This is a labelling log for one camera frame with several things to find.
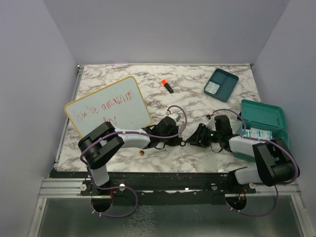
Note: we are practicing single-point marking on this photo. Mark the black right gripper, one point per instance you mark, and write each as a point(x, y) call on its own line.
point(197, 138)

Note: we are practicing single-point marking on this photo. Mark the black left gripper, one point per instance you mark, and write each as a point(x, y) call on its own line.
point(174, 142)

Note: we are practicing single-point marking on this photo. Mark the white dressing packet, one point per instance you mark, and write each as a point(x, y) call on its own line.
point(212, 87)

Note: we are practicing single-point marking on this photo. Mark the teal wipe packet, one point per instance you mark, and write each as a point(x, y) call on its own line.
point(258, 133)

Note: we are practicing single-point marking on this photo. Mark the teal medicine box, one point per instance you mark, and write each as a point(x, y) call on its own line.
point(265, 117)

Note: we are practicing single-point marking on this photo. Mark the blue divided tray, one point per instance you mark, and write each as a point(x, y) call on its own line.
point(227, 82)

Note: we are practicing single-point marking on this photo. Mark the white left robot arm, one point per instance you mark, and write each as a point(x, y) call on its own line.
point(100, 145)

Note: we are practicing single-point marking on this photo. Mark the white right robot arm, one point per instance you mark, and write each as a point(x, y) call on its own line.
point(274, 163)

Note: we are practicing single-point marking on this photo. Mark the orange black highlighter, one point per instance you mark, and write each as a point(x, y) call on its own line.
point(167, 86)

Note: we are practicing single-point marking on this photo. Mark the yellow framed whiteboard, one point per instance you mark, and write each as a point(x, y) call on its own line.
point(120, 103)

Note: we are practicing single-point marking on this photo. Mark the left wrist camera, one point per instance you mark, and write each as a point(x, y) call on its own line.
point(175, 116)

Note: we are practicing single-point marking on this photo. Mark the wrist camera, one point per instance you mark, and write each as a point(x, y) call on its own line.
point(210, 122)
point(175, 116)

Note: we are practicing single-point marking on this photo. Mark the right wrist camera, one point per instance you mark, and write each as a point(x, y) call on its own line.
point(210, 122)

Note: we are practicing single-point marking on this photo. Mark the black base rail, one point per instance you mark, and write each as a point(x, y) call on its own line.
point(128, 188)

